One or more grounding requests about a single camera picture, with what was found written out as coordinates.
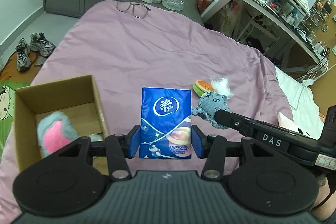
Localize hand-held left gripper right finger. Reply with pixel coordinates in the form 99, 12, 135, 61
192, 125, 260, 180

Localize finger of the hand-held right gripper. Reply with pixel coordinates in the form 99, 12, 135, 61
215, 110, 259, 139

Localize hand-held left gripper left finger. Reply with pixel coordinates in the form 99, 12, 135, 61
55, 125, 141, 180

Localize blue tissue pack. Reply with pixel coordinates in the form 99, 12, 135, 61
139, 87, 193, 160

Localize grey pink plush toy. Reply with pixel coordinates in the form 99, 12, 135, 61
37, 112, 79, 157

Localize brown cardboard box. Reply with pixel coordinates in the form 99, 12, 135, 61
14, 74, 109, 174

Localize person's right forearm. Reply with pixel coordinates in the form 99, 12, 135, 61
311, 173, 336, 224

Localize clear bag of white cotton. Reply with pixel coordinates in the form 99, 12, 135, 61
210, 75, 234, 98

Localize burger plush toy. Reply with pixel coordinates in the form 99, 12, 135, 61
193, 80, 214, 97

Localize cream white bedding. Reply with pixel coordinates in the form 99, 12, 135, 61
274, 67, 328, 132

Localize pink blanket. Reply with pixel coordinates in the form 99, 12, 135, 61
0, 0, 294, 214

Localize red bin under desk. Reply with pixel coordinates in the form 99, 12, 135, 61
197, 0, 216, 13

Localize purple framed glasses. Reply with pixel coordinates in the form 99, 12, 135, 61
116, 0, 151, 18

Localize grey sneaker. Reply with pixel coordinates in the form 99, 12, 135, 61
30, 32, 56, 58
16, 39, 30, 72

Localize green cartoon floor mat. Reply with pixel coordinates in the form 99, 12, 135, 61
0, 56, 45, 135

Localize white power cable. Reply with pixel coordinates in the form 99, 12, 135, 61
289, 42, 332, 110

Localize white frame desk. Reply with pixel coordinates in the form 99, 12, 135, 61
202, 0, 330, 64

